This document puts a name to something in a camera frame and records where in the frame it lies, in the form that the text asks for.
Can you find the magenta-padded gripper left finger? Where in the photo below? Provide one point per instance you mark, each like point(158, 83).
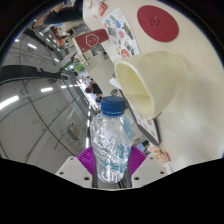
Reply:
point(85, 160)

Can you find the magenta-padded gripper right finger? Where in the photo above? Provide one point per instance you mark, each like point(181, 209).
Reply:
point(137, 160)

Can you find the clear blue-capped water bottle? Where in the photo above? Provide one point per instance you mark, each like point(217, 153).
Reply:
point(111, 143)

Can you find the ceiling air conditioner unit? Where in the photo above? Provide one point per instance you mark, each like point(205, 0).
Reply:
point(75, 131)

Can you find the cream ceramic mug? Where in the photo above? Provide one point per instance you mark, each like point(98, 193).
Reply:
point(160, 80)

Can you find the ceiling lights group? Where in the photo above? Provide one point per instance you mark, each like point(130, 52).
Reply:
point(10, 101)

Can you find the red paper cup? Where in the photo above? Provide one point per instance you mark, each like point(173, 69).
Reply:
point(91, 40)

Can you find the colourful sticker sheet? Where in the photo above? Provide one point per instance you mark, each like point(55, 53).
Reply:
point(120, 31)

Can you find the flat round red coaster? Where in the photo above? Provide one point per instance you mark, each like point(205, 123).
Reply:
point(158, 23)

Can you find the small red wrapper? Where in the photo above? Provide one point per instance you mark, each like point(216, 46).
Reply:
point(102, 9)

